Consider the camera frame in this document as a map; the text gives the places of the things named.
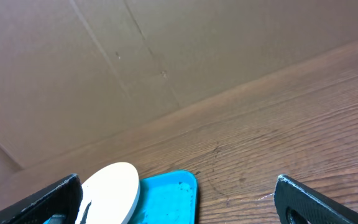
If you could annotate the blue plastic tray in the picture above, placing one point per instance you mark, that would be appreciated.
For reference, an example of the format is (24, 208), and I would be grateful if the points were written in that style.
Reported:
(167, 198)

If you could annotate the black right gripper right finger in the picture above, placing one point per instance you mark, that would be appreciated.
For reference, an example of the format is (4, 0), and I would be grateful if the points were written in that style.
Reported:
(297, 203)

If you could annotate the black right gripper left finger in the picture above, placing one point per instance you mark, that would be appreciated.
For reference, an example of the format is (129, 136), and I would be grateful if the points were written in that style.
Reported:
(60, 198)

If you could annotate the white round plate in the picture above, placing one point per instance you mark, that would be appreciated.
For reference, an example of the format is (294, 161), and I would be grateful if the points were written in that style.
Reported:
(110, 195)

